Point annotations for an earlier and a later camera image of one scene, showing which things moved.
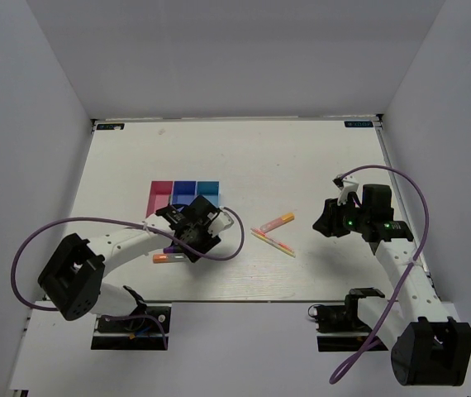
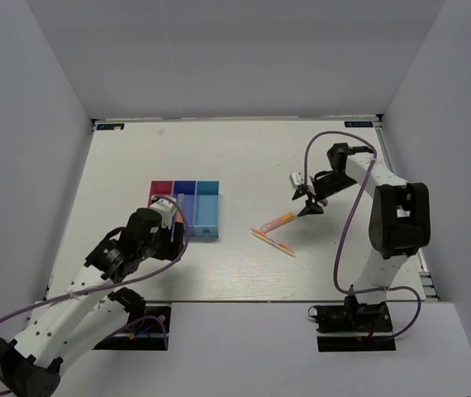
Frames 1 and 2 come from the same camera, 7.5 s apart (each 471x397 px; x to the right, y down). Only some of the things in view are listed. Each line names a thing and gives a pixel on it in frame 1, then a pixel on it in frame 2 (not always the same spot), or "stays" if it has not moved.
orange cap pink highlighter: x=283 y=219 stays
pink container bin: x=159 y=196 stays
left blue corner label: x=111 y=126 stays
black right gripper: x=328 y=223 -> x=311 y=205
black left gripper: x=208 y=242 -> x=170 y=246
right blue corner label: x=359 y=124 stays
